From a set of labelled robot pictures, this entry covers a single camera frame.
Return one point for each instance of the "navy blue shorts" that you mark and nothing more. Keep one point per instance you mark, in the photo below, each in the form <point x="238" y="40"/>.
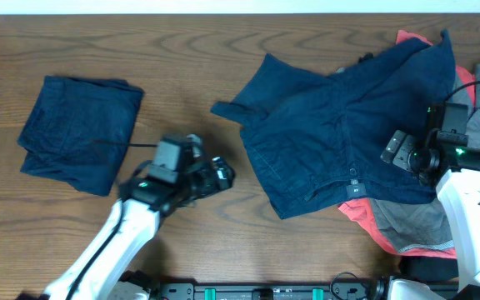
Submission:
<point x="315" y="141"/>
<point x="78" y="131"/>

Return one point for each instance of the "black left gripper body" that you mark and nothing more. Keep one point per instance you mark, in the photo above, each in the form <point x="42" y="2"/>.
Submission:
<point x="195" y="185"/>

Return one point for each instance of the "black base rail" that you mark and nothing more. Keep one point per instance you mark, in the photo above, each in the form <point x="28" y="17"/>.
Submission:
<point x="137" y="285"/>

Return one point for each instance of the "folded navy blue shorts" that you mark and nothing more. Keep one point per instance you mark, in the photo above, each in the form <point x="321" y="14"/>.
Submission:
<point x="78" y="131"/>

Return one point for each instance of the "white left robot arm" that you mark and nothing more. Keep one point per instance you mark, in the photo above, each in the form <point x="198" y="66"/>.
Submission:
<point x="135" y="218"/>

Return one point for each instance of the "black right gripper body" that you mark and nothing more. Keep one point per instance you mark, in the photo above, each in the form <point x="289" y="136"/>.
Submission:
<point x="408" y="154"/>

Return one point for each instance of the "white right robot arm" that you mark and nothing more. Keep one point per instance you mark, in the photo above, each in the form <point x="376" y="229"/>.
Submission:
<point x="444" y="163"/>

